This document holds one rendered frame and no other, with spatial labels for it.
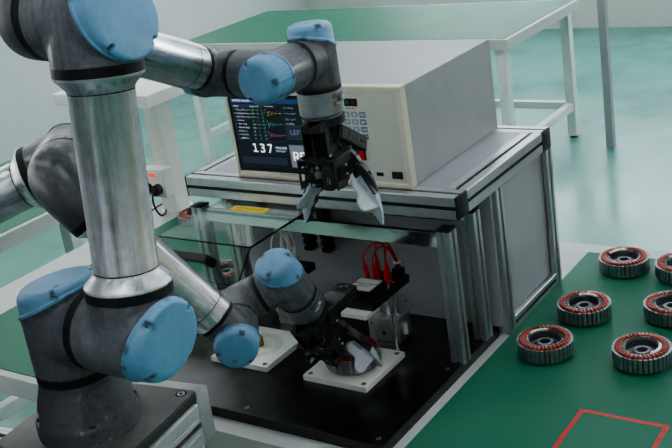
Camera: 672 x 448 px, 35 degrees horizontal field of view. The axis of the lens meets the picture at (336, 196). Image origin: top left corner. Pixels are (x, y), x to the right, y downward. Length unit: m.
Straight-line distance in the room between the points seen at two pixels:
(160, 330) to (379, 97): 0.81
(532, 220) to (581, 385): 0.44
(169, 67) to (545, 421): 0.91
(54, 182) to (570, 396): 1.00
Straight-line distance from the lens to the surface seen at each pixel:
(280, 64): 1.60
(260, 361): 2.22
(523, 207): 2.28
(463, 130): 2.23
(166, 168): 3.22
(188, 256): 2.07
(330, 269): 2.41
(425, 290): 2.29
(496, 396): 2.04
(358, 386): 2.06
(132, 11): 1.32
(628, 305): 2.34
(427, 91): 2.09
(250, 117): 2.23
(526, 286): 2.33
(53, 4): 1.32
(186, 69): 1.62
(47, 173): 1.73
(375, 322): 2.23
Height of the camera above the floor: 1.80
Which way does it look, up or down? 19 degrees down
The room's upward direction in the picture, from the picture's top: 9 degrees counter-clockwise
